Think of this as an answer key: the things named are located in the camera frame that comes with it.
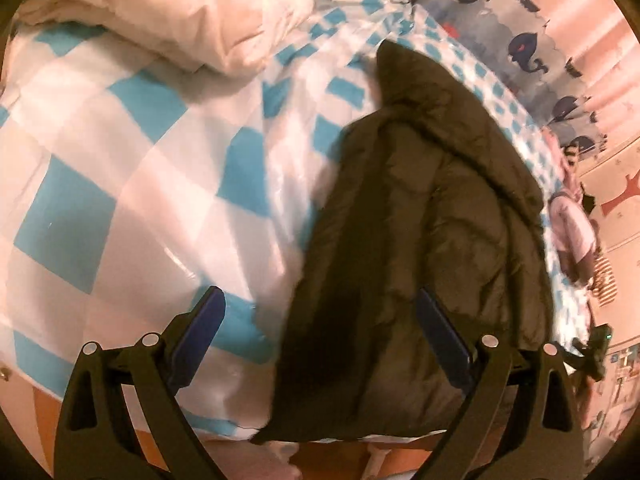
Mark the whale print curtain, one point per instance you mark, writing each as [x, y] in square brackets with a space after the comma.
[530, 40]

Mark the dark puffer jacket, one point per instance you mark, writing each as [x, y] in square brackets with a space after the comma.
[400, 210]

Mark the white quilted jacket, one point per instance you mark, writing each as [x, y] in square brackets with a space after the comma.
[175, 5]

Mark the pink cloth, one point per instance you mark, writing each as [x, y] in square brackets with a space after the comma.
[557, 145]

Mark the red striped cloth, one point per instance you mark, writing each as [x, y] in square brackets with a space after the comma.
[604, 277]

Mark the lilac garment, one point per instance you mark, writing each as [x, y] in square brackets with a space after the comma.
[570, 230]

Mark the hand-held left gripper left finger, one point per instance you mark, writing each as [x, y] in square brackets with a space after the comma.
[197, 332]

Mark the blue checkered bed sheet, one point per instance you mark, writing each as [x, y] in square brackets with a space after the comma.
[150, 160]

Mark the black striped cloth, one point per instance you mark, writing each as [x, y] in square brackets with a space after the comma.
[571, 154]

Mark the red tree wall sticker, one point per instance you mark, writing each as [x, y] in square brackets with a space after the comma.
[622, 195]

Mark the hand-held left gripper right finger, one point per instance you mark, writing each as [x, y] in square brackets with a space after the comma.
[445, 332]

